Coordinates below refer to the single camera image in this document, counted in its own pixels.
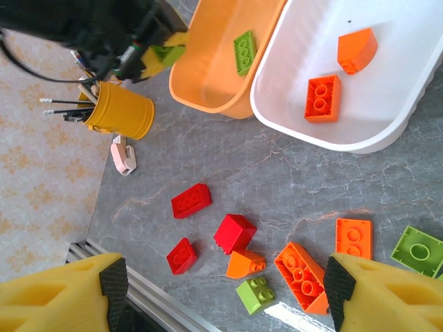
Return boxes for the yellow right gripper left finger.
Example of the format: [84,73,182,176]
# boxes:
[0,252,129,332]

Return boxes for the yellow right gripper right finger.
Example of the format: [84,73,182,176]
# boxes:
[324,251,443,332]

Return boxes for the long green lego brick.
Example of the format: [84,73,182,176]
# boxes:
[233,30,259,77]

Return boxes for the long orange lego brick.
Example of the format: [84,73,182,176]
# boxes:
[273,241,332,315]

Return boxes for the red lego brick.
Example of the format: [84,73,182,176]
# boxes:
[165,237,198,276]
[213,213,258,256]
[170,183,213,220]

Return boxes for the small green lego brick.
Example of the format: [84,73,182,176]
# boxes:
[235,276,277,315]

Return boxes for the orange sloped lego brick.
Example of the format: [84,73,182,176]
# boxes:
[337,27,379,75]
[226,249,267,280]

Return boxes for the yellow metal pen cup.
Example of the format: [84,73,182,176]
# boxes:
[78,71,156,141]

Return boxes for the orange plastic bin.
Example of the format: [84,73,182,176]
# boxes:
[168,0,288,120]

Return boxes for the wooden stick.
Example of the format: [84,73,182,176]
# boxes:
[78,84,100,104]

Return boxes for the black pencil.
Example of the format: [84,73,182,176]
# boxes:
[42,107,96,116]
[39,98,98,106]

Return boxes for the white erasers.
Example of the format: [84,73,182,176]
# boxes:
[109,142,138,176]

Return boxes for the white plastic bin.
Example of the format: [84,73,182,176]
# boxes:
[249,0,443,155]

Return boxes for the thin black cable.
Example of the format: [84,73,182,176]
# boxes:
[0,29,91,84]

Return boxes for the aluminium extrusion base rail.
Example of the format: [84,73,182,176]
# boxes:
[64,240,224,332]

